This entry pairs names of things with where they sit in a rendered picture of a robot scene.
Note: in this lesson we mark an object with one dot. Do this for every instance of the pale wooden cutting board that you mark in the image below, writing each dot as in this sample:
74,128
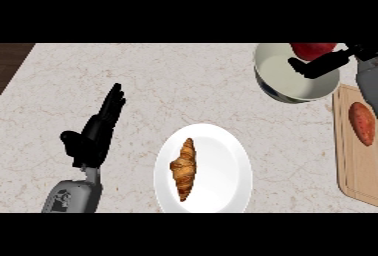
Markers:
354,166

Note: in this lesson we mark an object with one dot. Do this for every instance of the white oval plate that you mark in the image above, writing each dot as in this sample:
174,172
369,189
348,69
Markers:
215,160

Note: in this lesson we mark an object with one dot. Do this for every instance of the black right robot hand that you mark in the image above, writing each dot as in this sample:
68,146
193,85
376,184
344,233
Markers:
319,65

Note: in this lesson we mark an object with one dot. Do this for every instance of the red fruit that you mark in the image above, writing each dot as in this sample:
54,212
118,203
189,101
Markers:
311,50

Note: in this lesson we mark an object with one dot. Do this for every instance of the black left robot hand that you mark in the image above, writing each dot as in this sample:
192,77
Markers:
93,136

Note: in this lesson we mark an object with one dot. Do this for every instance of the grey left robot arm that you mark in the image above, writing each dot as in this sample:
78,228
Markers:
71,196

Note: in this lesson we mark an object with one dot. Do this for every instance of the brown croissant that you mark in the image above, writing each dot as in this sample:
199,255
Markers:
183,166

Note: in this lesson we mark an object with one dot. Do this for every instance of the orange sweet potato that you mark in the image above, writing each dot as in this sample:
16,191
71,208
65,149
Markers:
362,123

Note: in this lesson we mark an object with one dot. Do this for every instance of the white bowl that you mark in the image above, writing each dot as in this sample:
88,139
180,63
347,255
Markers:
274,71

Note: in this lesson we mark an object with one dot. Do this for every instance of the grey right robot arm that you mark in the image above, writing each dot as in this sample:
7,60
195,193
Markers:
367,83

